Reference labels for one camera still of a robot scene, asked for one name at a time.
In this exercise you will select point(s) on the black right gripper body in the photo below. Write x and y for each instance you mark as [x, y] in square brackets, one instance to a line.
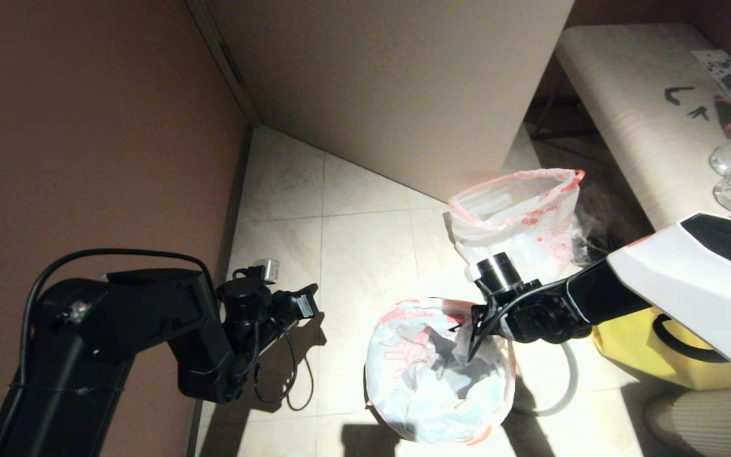
[537, 317]

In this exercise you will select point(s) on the printed paper leaflet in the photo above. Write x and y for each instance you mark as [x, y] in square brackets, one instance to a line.
[721, 65]

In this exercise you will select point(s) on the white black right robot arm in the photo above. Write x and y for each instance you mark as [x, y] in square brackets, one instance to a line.
[689, 292]

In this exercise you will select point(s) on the small black allen key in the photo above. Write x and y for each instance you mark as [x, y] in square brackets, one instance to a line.
[698, 113]

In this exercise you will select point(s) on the black cylindrical wrist camera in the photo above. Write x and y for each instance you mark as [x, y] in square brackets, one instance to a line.
[499, 273]

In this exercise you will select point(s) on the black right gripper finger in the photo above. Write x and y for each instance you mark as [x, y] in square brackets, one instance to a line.
[476, 346]

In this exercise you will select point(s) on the beige door panel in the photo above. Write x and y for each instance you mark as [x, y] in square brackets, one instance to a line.
[391, 95]

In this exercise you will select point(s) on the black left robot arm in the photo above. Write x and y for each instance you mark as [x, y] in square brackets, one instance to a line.
[118, 330]

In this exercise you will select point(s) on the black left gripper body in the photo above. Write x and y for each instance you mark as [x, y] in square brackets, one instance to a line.
[280, 314]

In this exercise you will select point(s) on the red black screwdriver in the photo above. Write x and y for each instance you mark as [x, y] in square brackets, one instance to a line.
[727, 117]

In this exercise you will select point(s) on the large black allen key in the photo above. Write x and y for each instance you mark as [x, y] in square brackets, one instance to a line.
[675, 97]

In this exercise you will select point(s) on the light wood grain table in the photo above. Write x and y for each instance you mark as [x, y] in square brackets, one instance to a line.
[632, 127]

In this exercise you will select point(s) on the clear bag with black contents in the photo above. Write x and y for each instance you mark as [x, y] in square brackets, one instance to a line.
[600, 235]

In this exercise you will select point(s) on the black cylindrical wrist motor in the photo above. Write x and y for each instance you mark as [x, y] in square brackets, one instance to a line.
[245, 298]

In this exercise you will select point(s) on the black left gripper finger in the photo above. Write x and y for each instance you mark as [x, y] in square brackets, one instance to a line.
[308, 291]
[315, 312]

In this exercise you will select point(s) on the yellow fabric tote bag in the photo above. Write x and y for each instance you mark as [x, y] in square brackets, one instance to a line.
[625, 349]

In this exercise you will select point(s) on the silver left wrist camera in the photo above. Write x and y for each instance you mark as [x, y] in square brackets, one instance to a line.
[264, 270]

